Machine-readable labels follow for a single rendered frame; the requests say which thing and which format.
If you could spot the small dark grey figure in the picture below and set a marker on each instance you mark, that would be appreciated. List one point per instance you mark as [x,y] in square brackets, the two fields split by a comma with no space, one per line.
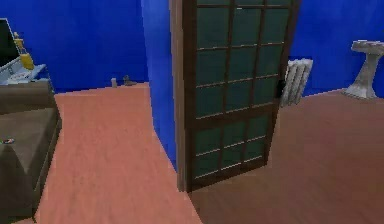
[128,81]

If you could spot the black television set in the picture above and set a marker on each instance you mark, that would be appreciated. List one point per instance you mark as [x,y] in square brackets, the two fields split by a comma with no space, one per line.
[6,43]

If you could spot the brown glass-paned room door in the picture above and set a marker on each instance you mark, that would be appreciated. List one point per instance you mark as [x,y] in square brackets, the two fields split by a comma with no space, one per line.
[230,93]

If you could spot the brown sofa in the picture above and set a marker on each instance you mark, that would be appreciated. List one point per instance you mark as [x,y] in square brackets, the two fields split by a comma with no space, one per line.
[23,140]

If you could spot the yellow figure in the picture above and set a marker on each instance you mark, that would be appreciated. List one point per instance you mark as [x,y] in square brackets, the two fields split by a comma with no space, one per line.
[24,53]

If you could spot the white pedestal sink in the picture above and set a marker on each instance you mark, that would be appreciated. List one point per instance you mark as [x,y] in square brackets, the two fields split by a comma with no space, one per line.
[365,71]

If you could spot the small grey cylinder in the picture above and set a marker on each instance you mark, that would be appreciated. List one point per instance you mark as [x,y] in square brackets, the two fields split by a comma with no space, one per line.
[114,82]

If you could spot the white ribbed radiator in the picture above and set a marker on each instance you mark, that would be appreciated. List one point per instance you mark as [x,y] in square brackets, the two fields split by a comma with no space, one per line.
[296,81]

